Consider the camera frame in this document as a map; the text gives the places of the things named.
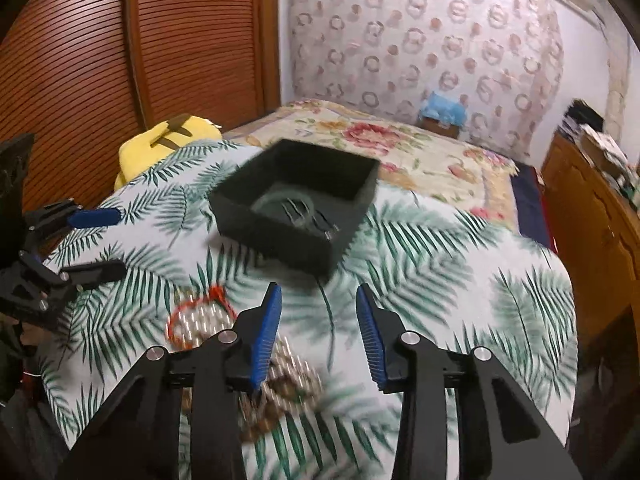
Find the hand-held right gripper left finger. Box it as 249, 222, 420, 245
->
57, 282, 283, 480

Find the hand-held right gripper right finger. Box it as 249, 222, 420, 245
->
355, 282, 583, 480

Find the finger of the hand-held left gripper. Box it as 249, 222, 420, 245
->
22, 199, 122, 246
0, 255, 128, 332

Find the brown bead bracelet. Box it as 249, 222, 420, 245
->
240, 340, 326, 442

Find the red cord bead bracelet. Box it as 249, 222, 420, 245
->
165, 284, 240, 352

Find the black square box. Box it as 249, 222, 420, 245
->
207, 138, 381, 281

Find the yellow plush toy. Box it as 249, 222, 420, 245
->
114, 114, 224, 192

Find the leaf print cloth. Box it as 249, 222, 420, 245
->
37, 140, 578, 480

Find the dark metal hair clip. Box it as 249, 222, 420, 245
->
282, 200, 344, 242

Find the wooden louvered wardrobe door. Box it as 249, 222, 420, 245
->
125, 0, 266, 133
0, 0, 151, 256

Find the green bangle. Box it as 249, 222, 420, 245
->
250, 190, 319, 231

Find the floral blanket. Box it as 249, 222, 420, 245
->
222, 99, 521, 233

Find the dark blue bed sheet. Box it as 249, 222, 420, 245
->
510, 166, 557, 252

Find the cardboard box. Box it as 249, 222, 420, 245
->
420, 116, 462, 140

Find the blue plastic bag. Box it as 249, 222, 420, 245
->
419, 91, 469, 127

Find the wooden cabinet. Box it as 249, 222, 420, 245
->
541, 132, 640, 361

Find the pile of papers and boxes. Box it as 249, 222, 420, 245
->
557, 99, 640, 211

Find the ring pattern curtain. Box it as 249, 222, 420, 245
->
287, 0, 566, 161

